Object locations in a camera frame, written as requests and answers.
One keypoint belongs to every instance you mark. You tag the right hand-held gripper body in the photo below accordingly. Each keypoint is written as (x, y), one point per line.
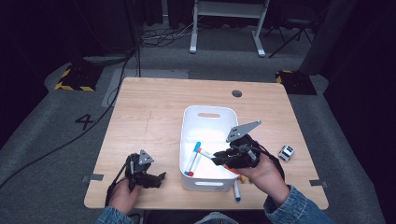
(244, 155)

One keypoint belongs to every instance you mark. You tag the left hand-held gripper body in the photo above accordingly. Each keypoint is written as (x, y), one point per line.
(137, 174)

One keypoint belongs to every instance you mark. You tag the orange marker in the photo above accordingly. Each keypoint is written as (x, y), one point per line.
(206, 153)

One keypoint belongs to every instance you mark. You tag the yellow marker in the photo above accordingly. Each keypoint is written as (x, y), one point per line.
(243, 179)

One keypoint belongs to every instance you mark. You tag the white plastic storage bin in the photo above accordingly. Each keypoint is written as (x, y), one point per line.
(211, 130)

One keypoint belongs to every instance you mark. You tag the light blue marker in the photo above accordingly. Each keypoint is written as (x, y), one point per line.
(197, 146)

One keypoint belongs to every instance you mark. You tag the red marker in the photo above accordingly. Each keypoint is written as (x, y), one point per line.
(191, 173)

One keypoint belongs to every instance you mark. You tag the dark blue marker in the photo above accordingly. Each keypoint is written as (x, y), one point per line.
(237, 190)

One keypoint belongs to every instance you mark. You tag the small black-white cube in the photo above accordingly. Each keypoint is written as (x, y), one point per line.
(286, 153)

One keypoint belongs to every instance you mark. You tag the person's left hand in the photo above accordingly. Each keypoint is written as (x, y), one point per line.
(123, 197)

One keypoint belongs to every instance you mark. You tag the person's right hand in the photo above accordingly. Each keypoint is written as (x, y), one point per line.
(269, 180)

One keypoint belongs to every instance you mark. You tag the grey tape strip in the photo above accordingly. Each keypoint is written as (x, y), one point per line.
(317, 183)
(93, 177)

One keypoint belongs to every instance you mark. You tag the person's leg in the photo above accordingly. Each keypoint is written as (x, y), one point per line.
(214, 219)

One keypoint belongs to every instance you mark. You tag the grey table grommet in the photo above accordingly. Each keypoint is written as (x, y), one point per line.
(237, 93)

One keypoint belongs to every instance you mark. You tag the black yellow striped base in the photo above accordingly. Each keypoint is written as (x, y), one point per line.
(77, 77)
(295, 82)

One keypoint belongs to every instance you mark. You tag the grey flat stand base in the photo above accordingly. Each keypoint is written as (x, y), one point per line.
(102, 59)

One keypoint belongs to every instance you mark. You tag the black tripod stand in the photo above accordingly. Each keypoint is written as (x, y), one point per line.
(292, 37)

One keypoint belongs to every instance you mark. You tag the black stand pole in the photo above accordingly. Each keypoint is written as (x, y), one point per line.
(132, 31)

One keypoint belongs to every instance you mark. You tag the grey column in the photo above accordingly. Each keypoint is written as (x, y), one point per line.
(327, 37)

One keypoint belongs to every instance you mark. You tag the white desk frame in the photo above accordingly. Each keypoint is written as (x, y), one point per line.
(193, 31)

